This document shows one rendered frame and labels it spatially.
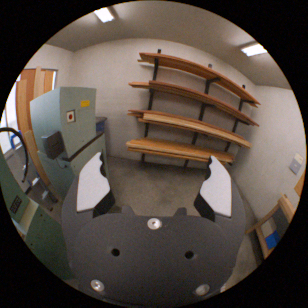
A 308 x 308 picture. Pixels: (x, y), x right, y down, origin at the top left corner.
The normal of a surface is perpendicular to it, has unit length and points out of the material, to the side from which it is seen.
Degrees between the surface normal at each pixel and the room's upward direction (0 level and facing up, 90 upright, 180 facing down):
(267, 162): 90
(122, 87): 90
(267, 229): 90
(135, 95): 90
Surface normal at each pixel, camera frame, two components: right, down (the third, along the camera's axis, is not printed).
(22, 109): 1.00, 0.10
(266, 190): -0.99, -0.14
